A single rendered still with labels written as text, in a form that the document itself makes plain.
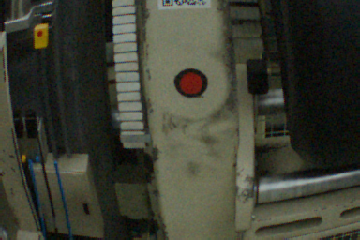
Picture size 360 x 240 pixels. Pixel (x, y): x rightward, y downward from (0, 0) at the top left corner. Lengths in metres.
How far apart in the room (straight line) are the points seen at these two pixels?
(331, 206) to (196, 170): 0.27
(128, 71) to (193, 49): 0.10
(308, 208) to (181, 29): 0.36
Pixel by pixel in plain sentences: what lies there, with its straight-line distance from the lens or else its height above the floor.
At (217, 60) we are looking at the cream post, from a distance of 1.49.
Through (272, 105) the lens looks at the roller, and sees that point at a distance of 1.76.
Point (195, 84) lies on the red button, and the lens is 1.50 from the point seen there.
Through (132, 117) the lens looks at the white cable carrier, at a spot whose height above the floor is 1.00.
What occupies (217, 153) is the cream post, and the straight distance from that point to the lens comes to 1.56.
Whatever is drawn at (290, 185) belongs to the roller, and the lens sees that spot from 1.52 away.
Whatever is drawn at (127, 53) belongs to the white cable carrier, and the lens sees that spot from 1.50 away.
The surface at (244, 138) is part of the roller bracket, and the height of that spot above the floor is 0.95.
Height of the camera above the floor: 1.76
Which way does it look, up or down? 29 degrees down
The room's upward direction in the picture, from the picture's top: 4 degrees counter-clockwise
